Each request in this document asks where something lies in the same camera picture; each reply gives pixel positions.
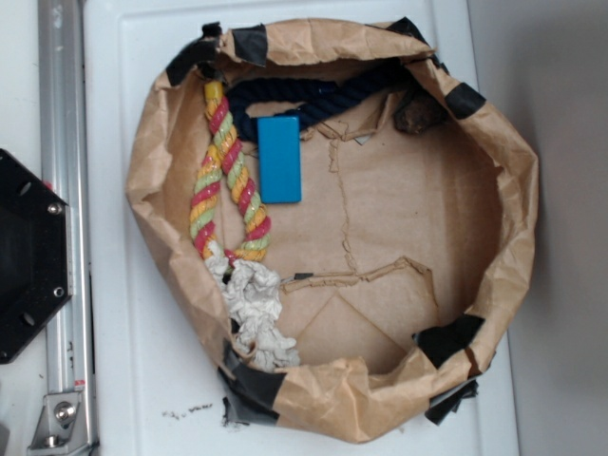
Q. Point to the blue rectangular block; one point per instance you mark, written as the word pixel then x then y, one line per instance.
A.
pixel 279 159

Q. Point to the brown paper bag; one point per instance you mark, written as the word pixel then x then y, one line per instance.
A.
pixel 406 258

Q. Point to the brown wooden chunk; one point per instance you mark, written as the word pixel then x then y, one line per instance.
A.
pixel 417 112

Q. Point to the white tray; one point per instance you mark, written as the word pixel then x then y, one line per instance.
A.
pixel 157 392

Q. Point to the multicoloured twisted rope toy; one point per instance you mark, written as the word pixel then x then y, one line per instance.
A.
pixel 224 160

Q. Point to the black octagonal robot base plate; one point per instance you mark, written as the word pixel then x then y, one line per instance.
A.
pixel 34 262

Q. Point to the aluminium extrusion rail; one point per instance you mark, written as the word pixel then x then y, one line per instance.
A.
pixel 69 333

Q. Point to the metal corner bracket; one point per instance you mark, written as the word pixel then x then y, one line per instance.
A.
pixel 61 429

